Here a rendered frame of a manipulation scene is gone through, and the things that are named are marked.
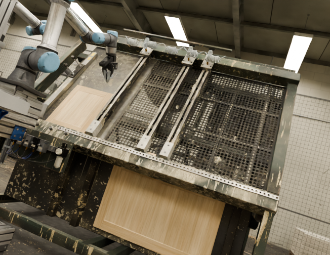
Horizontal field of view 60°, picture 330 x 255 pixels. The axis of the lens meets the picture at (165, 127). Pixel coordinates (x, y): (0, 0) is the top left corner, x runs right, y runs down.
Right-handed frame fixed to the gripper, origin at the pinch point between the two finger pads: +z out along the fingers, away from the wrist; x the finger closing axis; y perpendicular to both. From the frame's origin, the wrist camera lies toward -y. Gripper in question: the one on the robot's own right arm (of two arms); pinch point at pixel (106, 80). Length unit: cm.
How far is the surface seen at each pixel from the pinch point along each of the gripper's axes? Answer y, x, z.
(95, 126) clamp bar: -4.7, 3.3, 35.4
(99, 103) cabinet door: 20.6, 17.6, 25.2
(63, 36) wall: 560, 524, 25
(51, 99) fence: 8, 57, 29
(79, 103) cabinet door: 14.8, 33.8, 28.5
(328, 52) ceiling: 552, -200, -50
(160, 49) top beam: 83, -4, -23
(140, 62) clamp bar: 69, 8, -9
